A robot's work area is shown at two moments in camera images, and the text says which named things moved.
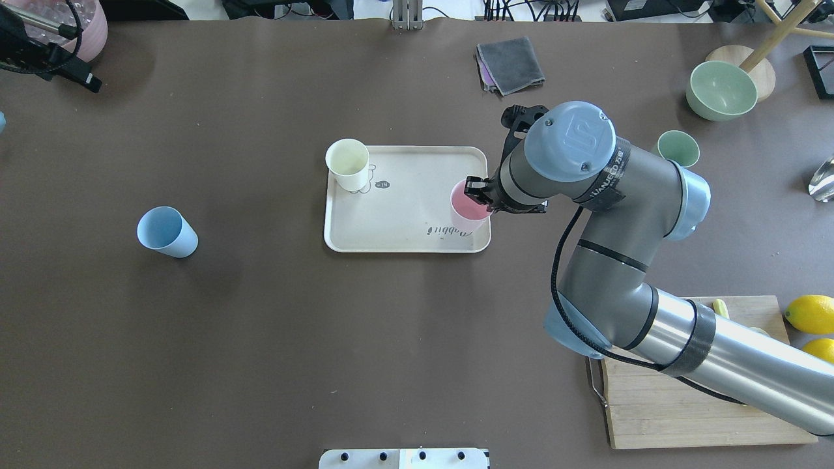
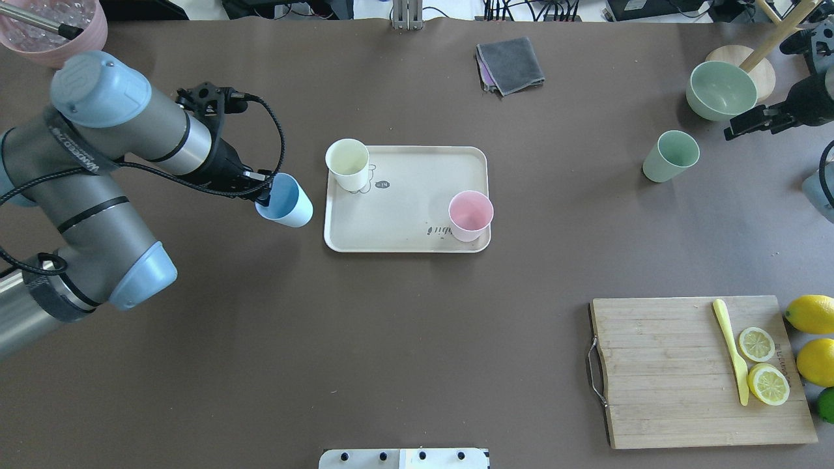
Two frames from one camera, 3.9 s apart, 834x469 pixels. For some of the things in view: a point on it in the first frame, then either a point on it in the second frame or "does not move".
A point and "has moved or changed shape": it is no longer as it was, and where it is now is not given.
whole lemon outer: (812, 314) does not move
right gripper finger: (479, 195) to (767, 126)
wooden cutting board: (648, 408) does not move
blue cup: (165, 229) to (288, 203)
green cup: (679, 147) does not move
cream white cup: (348, 160) does not move
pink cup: (472, 215) has moved or changed shape
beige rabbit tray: (406, 206) does not move
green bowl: (719, 90) does not move
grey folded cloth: (507, 66) does not move
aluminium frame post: (408, 14) does not move
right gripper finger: (474, 182) to (752, 118)
